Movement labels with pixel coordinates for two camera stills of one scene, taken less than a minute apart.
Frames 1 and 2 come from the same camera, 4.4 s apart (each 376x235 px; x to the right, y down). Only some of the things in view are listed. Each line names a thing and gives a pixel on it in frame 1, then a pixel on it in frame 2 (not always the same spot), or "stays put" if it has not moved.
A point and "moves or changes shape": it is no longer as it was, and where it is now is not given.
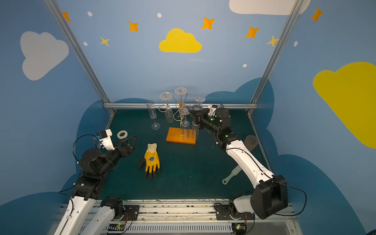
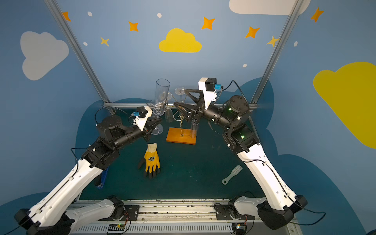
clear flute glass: x=180 y=91 stays put
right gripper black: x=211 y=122 → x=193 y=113
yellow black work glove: x=151 y=161 stays put
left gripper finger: x=131 y=141 → x=152 y=122
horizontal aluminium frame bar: x=180 y=105 stays put
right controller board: x=239 y=228 stays put
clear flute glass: x=151 y=107 moves or changes shape
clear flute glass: x=196 y=108 stays put
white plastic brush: x=233 y=173 stays put
